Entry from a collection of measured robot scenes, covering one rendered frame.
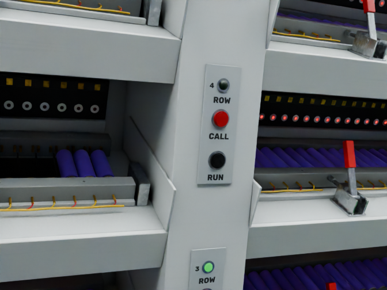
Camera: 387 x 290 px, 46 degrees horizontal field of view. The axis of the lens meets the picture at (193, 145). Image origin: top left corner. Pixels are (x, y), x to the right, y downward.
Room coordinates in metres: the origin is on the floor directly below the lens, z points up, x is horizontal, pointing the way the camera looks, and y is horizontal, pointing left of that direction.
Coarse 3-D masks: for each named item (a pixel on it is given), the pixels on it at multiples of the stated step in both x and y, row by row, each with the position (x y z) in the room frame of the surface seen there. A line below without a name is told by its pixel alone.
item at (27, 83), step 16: (0, 80) 0.54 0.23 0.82; (16, 80) 0.54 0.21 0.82; (32, 80) 0.55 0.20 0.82; (48, 80) 0.56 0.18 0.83; (64, 80) 0.56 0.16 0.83; (80, 80) 0.57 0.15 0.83; (96, 80) 0.58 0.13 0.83; (0, 96) 0.54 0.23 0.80; (16, 96) 0.55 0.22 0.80; (32, 96) 0.56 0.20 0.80; (48, 96) 0.57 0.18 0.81; (64, 96) 0.57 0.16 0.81; (80, 96) 0.58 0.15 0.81; (96, 96) 0.59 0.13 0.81; (0, 112) 0.55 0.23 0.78; (16, 112) 0.56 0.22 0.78; (32, 112) 0.56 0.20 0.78; (48, 112) 0.57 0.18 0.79; (64, 112) 0.58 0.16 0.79; (80, 112) 0.59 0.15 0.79
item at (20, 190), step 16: (0, 192) 0.43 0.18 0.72; (16, 192) 0.44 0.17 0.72; (32, 192) 0.45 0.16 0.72; (48, 192) 0.45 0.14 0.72; (64, 192) 0.46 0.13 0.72; (80, 192) 0.46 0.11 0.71; (96, 192) 0.47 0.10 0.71; (112, 192) 0.48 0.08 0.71; (128, 192) 0.49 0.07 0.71; (32, 208) 0.43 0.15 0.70; (48, 208) 0.44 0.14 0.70; (64, 208) 0.44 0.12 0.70; (80, 208) 0.45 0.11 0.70
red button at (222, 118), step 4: (220, 112) 0.47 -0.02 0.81; (224, 112) 0.47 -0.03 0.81; (216, 116) 0.46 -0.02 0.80; (220, 116) 0.46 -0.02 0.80; (224, 116) 0.47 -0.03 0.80; (216, 120) 0.46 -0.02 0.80; (220, 120) 0.46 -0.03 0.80; (224, 120) 0.47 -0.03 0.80; (228, 120) 0.47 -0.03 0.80; (216, 124) 0.46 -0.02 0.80; (220, 124) 0.46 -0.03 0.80; (224, 124) 0.47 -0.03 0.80
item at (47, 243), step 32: (0, 128) 0.55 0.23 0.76; (32, 128) 0.56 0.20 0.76; (64, 128) 0.58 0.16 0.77; (96, 128) 0.59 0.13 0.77; (128, 128) 0.60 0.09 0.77; (128, 160) 0.59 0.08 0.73; (160, 192) 0.47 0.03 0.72; (0, 224) 0.41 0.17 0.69; (32, 224) 0.42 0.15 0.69; (64, 224) 0.43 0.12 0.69; (96, 224) 0.44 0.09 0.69; (128, 224) 0.45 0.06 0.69; (160, 224) 0.46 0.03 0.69; (0, 256) 0.39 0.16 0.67; (32, 256) 0.40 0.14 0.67; (64, 256) 0.42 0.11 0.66; (96, 256) 0.43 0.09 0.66; (128, 256) 0.44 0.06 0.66; (160, 256) 0.46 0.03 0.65
